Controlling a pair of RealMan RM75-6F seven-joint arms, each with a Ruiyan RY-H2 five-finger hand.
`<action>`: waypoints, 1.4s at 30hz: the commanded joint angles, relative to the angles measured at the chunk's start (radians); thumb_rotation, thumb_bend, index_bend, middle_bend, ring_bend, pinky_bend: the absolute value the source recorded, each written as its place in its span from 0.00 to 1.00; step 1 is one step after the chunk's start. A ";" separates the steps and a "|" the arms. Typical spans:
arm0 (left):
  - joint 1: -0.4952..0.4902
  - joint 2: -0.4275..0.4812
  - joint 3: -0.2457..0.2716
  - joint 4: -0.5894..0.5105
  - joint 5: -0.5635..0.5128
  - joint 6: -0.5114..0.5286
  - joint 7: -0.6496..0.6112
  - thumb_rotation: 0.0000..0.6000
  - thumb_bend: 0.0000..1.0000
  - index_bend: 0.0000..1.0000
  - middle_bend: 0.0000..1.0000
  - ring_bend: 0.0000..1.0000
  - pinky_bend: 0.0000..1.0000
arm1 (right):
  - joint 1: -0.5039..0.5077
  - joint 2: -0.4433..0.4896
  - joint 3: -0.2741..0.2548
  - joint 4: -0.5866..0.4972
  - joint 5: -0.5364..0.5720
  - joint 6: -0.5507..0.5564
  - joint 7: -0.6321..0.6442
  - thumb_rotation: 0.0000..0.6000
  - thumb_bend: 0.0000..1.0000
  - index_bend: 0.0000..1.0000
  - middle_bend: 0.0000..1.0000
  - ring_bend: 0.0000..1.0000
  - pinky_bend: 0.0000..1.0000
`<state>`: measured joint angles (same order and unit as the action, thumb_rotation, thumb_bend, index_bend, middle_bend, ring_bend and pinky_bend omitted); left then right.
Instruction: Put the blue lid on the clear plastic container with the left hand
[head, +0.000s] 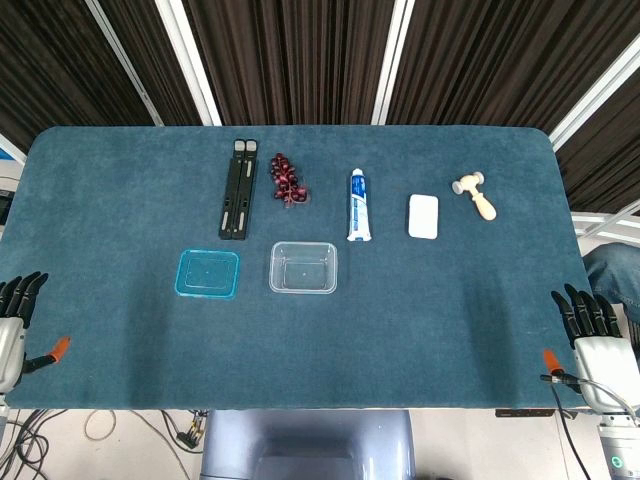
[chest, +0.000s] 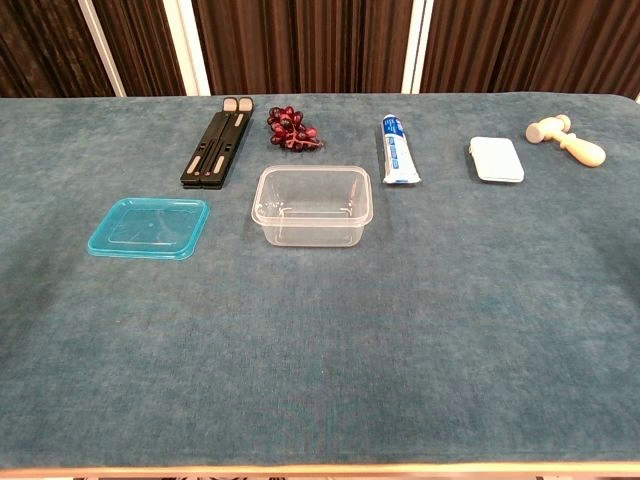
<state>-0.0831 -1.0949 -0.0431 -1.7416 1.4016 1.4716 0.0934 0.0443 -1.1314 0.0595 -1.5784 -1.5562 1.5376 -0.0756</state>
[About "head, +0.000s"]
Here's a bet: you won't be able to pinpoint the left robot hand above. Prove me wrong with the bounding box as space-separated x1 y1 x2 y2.
0 271 72 396

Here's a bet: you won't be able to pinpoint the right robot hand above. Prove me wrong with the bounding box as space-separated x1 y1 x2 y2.
543 283 640 414

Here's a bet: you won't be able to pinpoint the teal plastic lid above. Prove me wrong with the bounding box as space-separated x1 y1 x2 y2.
173 248 241 301

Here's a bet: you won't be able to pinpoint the clear plastic container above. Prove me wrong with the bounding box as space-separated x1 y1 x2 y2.
268 240 339 296

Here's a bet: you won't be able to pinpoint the black table control panel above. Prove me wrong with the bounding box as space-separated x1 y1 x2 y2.
494 408 556 419

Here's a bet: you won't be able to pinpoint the person's leg in jeans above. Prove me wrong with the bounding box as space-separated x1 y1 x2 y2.
582 243 640 346

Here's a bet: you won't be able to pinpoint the blue table cloth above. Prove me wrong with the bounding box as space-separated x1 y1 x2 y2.
0 124 596 411

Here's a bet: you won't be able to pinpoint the black power plug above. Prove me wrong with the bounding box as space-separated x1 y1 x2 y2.
175 409 209 451

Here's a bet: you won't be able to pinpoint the wooden toy mallet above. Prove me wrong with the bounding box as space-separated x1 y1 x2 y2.
451 172 498 222

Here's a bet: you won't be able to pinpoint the black folding laptop stand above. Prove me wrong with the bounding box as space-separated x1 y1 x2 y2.
217 139 260 241

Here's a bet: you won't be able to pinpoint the white blue toothpaste tube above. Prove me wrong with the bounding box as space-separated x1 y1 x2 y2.
346 167 374 243

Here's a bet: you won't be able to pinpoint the blue-grey robot torso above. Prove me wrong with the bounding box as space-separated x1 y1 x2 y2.
200 409 417 480

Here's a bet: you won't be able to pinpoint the red grape bunch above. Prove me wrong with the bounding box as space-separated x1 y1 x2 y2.
270 152 311 209

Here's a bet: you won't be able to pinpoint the dark brown curtain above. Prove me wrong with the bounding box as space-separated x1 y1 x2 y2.
0 0 640 216

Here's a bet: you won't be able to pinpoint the black right hand cable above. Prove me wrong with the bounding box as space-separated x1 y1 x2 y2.
539 372 639 480

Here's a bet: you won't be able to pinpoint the black floor cables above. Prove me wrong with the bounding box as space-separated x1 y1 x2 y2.
0 409 57 480

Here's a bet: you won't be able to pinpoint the beige cable loop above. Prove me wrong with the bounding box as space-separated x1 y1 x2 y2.
83 409 118 442

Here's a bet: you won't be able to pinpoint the white low frame rail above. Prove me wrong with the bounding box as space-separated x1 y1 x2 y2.
572 199 640 246

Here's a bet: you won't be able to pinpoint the white frame post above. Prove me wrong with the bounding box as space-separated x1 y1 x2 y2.
547 43 640 151
371 0 416 126
154 0 223 127

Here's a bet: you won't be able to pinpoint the thin grey frame post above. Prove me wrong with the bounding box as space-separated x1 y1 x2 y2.
84 0 165 127

